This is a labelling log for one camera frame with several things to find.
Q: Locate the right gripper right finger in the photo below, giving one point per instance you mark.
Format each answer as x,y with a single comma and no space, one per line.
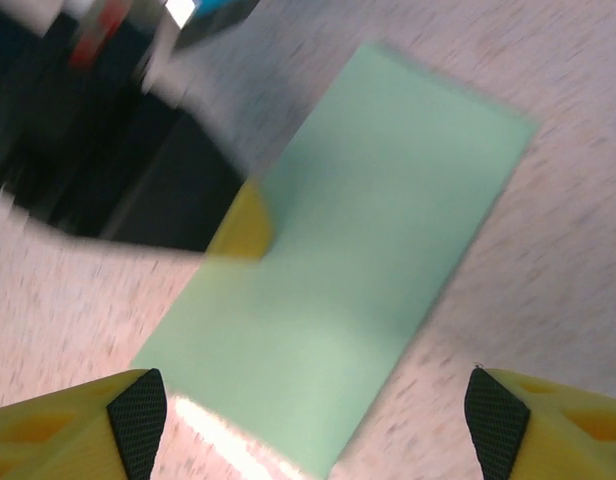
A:
563,435

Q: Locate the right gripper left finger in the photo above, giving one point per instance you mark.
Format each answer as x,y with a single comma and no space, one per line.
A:
63,435

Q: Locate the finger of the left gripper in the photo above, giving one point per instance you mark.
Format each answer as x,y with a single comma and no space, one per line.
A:
198,227
208,170

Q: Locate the light green paper sheet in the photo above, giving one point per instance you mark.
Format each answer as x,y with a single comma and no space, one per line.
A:
363,250

